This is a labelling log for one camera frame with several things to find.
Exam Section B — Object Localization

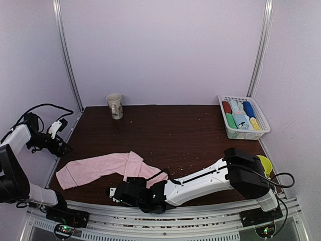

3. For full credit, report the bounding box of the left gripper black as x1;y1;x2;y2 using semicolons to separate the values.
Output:
26;132;73;157

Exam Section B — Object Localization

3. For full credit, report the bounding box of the pink towel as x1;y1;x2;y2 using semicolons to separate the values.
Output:
56;151;169;190

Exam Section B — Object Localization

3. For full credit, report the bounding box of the blue polka dot towel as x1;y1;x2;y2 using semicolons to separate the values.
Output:
232;112;253;130

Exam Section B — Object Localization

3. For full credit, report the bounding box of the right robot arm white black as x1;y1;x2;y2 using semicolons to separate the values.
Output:
109;148;278;222

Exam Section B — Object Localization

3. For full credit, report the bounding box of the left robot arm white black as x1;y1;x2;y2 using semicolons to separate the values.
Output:
1;103;74;223

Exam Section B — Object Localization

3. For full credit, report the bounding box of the left circuit board with leds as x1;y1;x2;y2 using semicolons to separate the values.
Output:
54;223;75;239

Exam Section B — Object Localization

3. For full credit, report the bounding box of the circuit board with leds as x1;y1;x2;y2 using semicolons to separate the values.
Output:
54;223;75;239
255;224;276;238

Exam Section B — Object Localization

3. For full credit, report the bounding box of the beige ceramic mug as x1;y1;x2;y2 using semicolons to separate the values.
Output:
106;93;123;120

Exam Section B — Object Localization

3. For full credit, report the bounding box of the green rolled towel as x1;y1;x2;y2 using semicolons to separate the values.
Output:
225;112;238;129

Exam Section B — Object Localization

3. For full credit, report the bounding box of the white plastic basket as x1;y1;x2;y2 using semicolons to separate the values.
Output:
218;95;270;140

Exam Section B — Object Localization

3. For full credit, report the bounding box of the light blue rolled towel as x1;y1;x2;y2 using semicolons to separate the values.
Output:
229;100;244;113

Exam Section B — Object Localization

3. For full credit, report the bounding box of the green plastic bowl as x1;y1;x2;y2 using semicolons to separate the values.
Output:
257;155;273;178

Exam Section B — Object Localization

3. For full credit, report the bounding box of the right circuit board with leds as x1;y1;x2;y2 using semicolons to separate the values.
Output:
255;224;276;238

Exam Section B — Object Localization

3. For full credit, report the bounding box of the yellow rolled towel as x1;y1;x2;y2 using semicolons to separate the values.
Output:
250;117;261;131

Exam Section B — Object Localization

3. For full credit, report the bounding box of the dark blue rolled towel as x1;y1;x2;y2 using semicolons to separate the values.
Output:
243;101;256;118

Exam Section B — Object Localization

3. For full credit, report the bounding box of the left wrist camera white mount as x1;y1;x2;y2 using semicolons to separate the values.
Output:
47;118;68;139

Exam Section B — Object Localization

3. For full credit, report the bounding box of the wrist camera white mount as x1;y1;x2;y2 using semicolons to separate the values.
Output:
47;118;68;139
105;187;120;203

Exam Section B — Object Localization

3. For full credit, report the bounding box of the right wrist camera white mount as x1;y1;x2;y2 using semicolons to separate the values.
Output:
105;187;120;203

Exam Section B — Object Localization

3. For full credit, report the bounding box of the aluminium front rail frame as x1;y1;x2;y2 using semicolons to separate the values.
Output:
16;193;313;240

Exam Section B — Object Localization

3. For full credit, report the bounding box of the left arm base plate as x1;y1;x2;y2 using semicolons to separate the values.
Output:
46;208;89;228

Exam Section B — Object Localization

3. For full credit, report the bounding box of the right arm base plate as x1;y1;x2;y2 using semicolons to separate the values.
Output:
240;207;283;227

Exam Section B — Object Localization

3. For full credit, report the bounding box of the left aluminium frame post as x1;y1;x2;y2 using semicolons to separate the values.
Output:
52;0;84;112

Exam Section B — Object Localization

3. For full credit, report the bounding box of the aluminium frame post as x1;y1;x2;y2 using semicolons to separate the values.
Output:
52;0;84;112
247;0;275;98

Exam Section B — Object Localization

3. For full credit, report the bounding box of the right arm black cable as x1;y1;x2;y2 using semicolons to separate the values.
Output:
225;160;296;226

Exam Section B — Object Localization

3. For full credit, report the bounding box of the right aluminium frame post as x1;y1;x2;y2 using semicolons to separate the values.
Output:
247;0;275;98

